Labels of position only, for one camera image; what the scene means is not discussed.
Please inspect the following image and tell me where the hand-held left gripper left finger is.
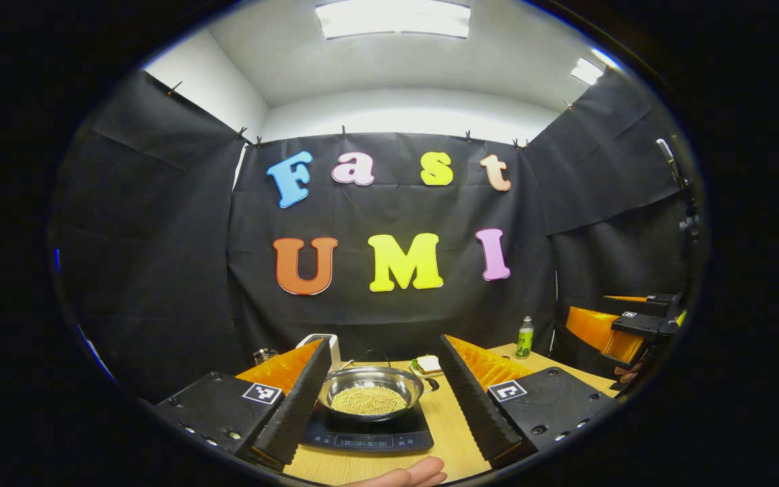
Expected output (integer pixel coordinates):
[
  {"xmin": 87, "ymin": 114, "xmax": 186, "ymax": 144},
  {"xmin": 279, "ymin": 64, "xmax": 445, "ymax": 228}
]
[{"xmin": 153, "ymin": 338, "xmax": 333, "ymax": 467}]

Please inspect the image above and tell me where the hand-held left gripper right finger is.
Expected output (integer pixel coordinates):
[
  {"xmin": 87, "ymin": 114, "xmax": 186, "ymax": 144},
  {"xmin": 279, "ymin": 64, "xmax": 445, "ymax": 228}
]
[{"xmin": 438, "ymin": 334, "xmax": 617, "ymax": 468}]

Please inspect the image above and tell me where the pile of soybeans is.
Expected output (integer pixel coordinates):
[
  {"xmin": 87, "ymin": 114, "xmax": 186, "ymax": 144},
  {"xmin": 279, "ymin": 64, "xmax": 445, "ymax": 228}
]
[{"xmin": 331, "ymin": 386, "xmax": 407, "ymax": 415}]

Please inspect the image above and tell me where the black induction cooktop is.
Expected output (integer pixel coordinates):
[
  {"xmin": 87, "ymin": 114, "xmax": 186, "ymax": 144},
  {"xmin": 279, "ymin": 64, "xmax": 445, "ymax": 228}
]
[{"xmin": 300, "ymin": 399, "xmax": 435, "ymax": 454}]

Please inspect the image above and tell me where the stainless steel pot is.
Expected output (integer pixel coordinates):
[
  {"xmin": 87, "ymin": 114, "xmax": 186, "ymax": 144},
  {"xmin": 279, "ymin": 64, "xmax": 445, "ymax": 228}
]
[{"xmin": 317, "ymin": 366, "xmax": 440, "ymax": 423}]

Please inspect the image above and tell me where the white toaster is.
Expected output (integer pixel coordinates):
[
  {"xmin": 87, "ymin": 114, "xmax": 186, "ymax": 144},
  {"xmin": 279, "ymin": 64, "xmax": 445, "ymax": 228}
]
[{"xmin": 296, "ymin": 333, "xmax": 341, "ymax": 373}]

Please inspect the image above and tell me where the green label drink bottle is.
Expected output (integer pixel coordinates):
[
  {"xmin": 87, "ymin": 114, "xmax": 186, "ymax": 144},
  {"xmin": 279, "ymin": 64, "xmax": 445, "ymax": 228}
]
[{"xmin": 515, "ymin": 316, "xmax": 534, "ymax": 359}]

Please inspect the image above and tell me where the black stand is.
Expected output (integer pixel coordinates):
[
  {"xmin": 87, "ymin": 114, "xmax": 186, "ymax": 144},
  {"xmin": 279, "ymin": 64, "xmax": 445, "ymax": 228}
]
[{"xmin": 657, "ymin": 139, "xmax": 701, "ymax": 237}]

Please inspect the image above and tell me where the black backdrop cloth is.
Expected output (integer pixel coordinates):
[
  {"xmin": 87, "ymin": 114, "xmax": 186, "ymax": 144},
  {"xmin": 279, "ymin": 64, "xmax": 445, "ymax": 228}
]
[{"xmin": 48, "ymin": 68, "xmax": 705, "ymax": 403}]

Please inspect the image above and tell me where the small ceiling light panel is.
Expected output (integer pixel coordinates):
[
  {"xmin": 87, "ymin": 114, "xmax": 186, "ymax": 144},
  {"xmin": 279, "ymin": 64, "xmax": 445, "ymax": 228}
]
[{"xmin": 571, "ymin": 57, "xmax": 607, "ymax": 86}]

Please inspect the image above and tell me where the large ceiling light panel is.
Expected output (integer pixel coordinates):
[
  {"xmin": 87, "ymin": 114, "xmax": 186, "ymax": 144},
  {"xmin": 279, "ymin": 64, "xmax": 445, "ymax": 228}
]
[{"xmin": 315, "ymin": 0, "xmax": 471, "ymax": 39}]

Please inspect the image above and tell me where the black power cable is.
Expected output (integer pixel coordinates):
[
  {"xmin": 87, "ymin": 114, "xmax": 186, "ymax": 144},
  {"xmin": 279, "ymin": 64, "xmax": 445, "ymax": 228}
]
[{"xmin": 352, "ymin": 349, "xmax": 392, "ymax": 369}]

